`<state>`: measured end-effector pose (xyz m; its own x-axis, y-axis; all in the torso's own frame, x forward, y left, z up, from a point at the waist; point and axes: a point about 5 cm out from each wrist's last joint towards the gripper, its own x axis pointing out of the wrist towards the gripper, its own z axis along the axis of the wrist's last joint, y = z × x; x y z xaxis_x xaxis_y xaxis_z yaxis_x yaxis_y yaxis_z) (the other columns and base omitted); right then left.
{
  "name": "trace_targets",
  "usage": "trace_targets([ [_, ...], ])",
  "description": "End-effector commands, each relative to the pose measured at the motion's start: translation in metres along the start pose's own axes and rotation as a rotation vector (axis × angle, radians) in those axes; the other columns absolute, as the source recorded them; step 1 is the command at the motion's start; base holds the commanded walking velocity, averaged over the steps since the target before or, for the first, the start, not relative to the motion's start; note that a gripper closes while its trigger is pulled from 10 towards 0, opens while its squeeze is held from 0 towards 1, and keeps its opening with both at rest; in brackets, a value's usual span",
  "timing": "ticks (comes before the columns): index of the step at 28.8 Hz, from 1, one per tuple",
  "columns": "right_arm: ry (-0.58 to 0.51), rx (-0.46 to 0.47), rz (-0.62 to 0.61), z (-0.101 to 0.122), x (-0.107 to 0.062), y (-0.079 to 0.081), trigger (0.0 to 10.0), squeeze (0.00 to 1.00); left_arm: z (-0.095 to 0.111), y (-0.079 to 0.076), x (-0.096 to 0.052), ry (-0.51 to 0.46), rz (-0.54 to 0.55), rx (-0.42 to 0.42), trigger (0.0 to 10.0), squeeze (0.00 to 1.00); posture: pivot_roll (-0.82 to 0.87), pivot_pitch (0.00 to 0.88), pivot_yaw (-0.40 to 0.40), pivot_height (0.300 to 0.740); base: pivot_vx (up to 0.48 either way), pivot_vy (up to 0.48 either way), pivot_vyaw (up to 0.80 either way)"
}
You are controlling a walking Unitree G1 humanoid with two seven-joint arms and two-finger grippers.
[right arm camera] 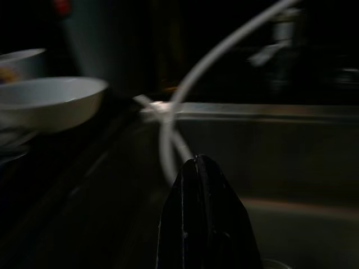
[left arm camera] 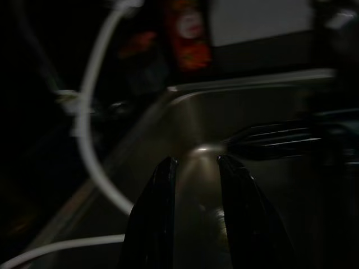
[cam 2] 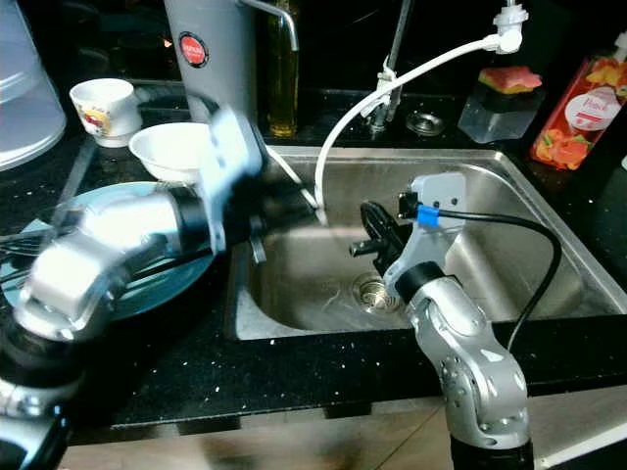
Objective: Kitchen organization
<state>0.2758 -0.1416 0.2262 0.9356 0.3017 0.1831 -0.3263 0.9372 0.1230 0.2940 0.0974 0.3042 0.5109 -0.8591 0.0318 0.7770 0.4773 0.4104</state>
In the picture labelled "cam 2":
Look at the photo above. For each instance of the light blue plate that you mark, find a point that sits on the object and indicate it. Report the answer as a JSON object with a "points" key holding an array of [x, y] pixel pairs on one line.
{"points": [[157, 284]]}

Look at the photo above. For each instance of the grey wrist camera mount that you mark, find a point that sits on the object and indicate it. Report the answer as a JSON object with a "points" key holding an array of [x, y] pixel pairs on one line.
{"points": [[230, 157], [441, 191]]}

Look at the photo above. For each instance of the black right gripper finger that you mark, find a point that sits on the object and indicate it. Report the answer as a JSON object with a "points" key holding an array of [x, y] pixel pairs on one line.
{"points": [[382, 219], [372, 227]]}

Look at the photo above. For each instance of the white bowl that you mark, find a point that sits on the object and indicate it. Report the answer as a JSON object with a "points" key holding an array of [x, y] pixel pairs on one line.
{"points": [[167, 152]]}

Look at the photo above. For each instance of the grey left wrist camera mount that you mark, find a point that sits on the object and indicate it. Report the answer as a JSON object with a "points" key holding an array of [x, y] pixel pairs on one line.
{"points": [[230, 157]]}

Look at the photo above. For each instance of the metal sink drain strainer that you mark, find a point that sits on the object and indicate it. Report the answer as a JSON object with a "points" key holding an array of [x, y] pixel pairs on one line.
{"points": [[372, 292]]}

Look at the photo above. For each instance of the metal faucet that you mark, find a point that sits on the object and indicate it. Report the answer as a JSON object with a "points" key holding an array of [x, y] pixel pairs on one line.
{"points": [[394, 59]]}

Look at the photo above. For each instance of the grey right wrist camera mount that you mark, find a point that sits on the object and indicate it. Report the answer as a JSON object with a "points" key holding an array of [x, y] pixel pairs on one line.
{"points": [[441, 191]]}

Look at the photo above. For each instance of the round metal counter hole cover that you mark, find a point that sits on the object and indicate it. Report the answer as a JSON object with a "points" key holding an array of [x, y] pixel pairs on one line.
{"points": [[426, 123]]}

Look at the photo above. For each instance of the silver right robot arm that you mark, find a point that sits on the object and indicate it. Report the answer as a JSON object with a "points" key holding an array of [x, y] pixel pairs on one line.
{"points": [[470, 372]]}

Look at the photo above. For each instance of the glass oil bottle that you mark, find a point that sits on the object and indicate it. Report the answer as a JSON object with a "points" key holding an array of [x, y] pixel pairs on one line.
{"points": [[279, 88]]}

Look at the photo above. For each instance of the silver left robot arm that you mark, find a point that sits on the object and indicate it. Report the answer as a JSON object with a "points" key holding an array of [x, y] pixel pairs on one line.
{"points": [[78, 274]]}

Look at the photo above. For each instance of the white printed cup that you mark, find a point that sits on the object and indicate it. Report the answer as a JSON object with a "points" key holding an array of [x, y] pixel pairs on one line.
{"points": [[103, 113]]}

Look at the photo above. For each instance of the red peach dish soap bottle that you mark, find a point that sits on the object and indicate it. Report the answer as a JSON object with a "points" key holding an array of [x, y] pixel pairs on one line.
{"points": [[583, 113]]}

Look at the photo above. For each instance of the translucent white plastic drawer unit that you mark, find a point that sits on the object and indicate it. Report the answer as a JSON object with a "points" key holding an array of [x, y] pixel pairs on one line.
{"points": [[29, 98]]}

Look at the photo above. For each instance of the grey thermos pot red logo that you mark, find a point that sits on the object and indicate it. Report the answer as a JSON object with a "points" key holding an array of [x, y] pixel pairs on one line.
{"points": [[211, 78]]}

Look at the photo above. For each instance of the stainless steel sink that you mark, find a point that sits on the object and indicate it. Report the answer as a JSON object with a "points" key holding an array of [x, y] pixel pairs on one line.
{"points": [[529, 264]]}

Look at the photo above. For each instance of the red yellow sponge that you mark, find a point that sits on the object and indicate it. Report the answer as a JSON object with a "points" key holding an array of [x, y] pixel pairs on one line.
{"points": [[509, 80]]}

